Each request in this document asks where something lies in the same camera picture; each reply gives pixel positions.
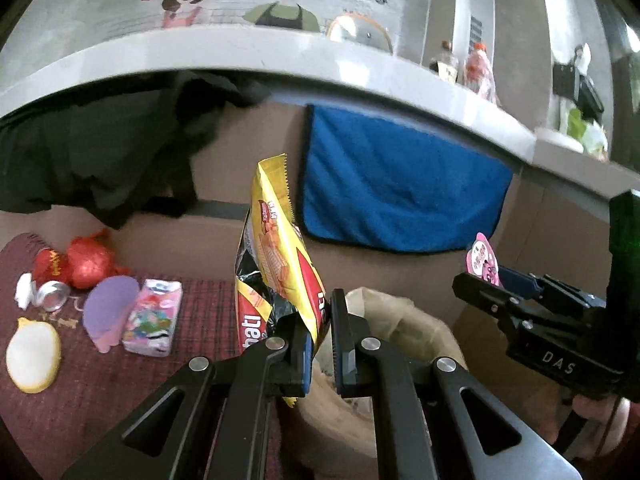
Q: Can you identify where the pink Kleenex tissue pack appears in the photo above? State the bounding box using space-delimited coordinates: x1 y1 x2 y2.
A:
122 278 183 358

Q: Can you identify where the red drink can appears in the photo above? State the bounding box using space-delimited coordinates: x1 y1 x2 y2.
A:
32 247 70 312

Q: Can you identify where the person right hand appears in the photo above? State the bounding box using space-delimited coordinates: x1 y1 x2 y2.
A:
541 394 631 460

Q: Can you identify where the green plastic bag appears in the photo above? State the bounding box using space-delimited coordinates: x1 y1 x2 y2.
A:
566 107 608 160

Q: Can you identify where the trash bin with yellow bag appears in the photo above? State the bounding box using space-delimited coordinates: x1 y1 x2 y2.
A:
286 302 438 479

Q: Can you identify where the yellow snack wrapper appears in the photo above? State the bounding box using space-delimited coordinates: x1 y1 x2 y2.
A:
234 153 331 409

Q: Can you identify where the red drink bottle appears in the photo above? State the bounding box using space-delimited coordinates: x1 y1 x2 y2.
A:
464 42 498 104

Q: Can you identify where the yellow rimmed white scrub pad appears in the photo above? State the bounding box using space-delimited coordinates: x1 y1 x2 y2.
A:
6 318 62 394

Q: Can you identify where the red plaid tablecloth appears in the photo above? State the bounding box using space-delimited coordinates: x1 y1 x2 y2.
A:
0 231 286 480

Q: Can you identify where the black cloth hanging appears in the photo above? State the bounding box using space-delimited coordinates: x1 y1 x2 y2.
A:
1 70 270 229

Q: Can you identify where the round wooden frame mirror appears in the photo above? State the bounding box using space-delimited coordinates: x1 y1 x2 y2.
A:
326 12 393 54

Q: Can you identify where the blue towel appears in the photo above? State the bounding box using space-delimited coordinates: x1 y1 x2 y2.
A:
296 105 513 255

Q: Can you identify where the clear bottle with label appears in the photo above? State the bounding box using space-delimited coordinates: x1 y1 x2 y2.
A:
428 40 459 84

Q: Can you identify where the white cotton ball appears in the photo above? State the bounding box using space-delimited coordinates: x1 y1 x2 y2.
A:
14 273 32 310

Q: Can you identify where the purple felt coaster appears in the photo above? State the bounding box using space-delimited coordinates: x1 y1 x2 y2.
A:
82 275 140 353

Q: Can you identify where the pink pig wrapper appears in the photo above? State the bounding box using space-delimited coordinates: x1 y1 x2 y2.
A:
465 232 501 287

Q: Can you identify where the red plastic bag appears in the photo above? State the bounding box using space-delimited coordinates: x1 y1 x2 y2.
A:
66 228 130 290

